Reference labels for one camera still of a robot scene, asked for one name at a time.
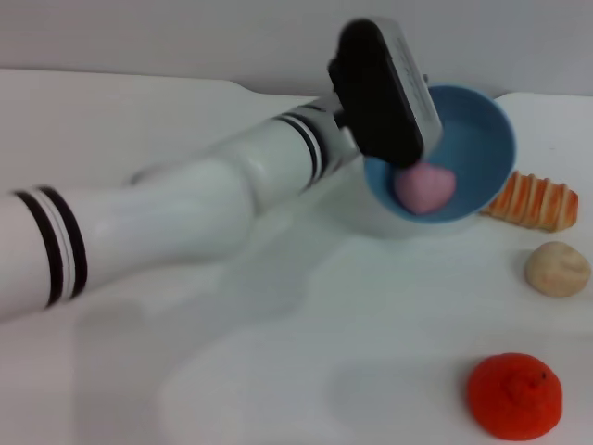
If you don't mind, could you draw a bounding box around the orange toy tangerine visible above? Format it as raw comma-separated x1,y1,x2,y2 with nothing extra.
466,352,564,441

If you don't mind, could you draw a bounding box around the beige round toy bun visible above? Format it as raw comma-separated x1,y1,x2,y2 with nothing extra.
524,241,592,299

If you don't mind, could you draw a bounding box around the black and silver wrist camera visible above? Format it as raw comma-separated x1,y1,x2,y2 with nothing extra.
327,17,443,169

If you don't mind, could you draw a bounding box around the orange striped toy bread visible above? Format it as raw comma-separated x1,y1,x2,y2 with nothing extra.
479,170,580,233

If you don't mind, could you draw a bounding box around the pink toy peach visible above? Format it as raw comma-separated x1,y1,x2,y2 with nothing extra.
393,161,457,215

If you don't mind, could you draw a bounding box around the blue bowl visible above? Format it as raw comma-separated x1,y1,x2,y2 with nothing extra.
360,83,517,240

